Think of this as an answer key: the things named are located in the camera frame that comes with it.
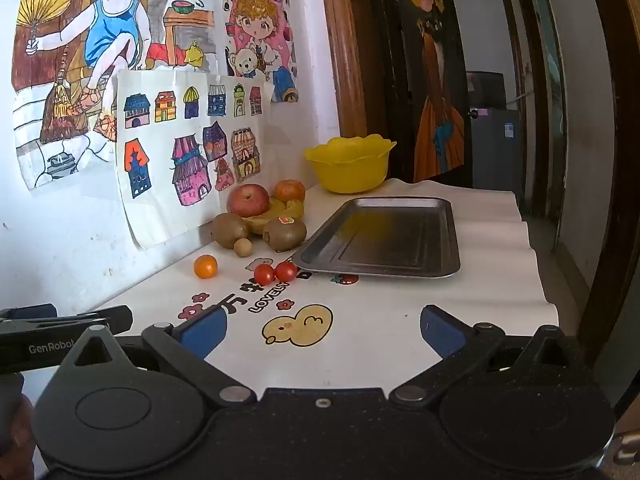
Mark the plain brown kiwi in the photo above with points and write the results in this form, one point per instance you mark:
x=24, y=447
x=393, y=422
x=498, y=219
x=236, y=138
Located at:
x=229, y=230

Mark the small orange-red apple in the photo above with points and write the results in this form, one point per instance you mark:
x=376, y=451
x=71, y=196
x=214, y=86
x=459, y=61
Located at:
x=289, y=191

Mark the black box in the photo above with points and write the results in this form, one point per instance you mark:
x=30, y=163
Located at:
x=485, y=90

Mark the yellow banana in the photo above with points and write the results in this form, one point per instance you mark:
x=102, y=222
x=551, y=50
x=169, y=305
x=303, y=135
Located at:
x=287, y=206
x=265, y=222

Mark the boy with fan wall poster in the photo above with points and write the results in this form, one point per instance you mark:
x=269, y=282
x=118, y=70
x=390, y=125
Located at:
x=110, y=25

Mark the girl with teddy wall poster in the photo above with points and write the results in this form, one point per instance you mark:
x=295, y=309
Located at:
x=257, y=25

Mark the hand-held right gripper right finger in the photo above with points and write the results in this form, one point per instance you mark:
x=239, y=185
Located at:
x=441, y=332

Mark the brown kiwi with sticker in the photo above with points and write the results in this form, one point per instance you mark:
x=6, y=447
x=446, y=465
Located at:
x=284, y=234

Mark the large red apple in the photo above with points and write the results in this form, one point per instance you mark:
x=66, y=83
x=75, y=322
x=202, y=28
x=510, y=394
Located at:
x=247, y=200

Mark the house drawings paper sheet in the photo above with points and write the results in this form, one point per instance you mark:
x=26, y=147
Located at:
x=165, y=205

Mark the small beige longan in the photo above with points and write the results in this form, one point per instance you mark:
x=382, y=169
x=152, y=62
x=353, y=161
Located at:
x=243, y=247

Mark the metal baking tray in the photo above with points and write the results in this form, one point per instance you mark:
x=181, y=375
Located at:
x=390, y=240

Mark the red cherry tomato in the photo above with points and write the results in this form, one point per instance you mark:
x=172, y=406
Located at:
x=264, y=274
x=286, y=271

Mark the brown wooden door frame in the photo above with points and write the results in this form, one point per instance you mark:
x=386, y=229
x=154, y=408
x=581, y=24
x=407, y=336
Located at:
x=345, y=35

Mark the painted woman door poster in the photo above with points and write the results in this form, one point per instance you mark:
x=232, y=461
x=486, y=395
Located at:
x=435, y=85

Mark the dark door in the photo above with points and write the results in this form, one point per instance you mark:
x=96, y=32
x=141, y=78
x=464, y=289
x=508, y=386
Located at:
x=387, y=60

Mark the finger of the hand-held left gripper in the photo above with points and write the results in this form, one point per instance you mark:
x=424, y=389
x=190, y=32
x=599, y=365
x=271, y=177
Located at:
x=30, y=312
x=100, y=319

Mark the orange cherry tomato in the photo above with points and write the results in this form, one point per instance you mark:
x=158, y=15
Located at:
x=206, y=266

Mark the yellow scalloped strainer bowl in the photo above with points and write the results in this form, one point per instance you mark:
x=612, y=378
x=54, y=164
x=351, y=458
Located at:
x=350, y=165

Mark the grey appliance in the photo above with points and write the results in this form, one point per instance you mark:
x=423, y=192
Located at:
x=495, y=150

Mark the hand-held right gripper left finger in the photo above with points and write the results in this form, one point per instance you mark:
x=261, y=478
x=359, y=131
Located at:
x=204, y=332

